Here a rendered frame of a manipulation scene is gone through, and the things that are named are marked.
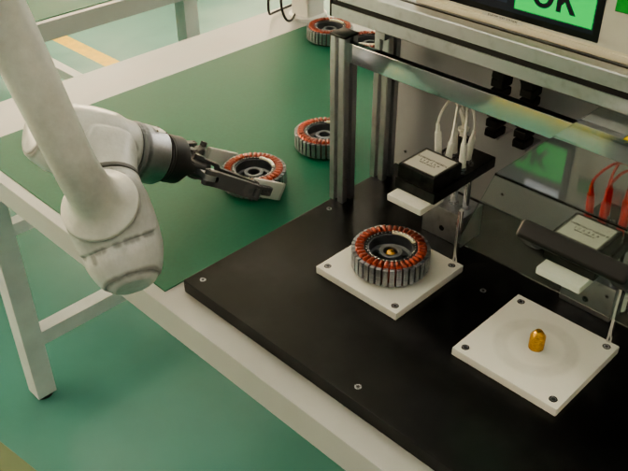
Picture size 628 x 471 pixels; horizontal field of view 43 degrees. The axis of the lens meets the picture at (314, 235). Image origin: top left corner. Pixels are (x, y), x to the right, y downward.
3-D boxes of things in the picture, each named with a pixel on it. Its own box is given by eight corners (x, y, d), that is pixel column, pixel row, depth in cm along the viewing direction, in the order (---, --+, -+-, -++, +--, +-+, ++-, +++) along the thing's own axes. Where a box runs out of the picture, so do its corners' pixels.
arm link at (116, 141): (98, 144, 125) (121, 214, 119) (3, 125, 114) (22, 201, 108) (135, 100, 119) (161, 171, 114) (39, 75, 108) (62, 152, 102)
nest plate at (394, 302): (395, 321, 108) (395, 313, 107) (316, 272, 117) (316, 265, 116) (463, 271, 117) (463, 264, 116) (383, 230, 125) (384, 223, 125)
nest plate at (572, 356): (554, 417, 94) (556, 409, 93) (450, 354, 103) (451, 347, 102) (618, 353, 103) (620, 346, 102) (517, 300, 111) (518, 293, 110)
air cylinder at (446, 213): (460, 248, 121) (463, 218, 118) (421, 228, 126) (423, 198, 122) (479, 235, 124) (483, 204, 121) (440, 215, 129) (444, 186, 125)
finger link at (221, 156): (203, 164, 139) (201, 162, 140) (233, 169, 145) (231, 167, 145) (209, 148, 139) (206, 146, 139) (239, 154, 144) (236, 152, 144)
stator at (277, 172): (247, 209, 134) (246, 190, 132) (209, 182, 141) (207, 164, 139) (299, 186, 140) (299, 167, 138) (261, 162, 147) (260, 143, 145)
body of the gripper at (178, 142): (180, 144, 121) (226, 153, 128) (151, 123, 126) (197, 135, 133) (164, 189, 122) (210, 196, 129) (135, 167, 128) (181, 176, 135)
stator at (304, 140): (327, 167, 145) (327, 149, 143) (282, 148, 151) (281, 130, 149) (366, 145, 152) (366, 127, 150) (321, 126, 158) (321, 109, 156)
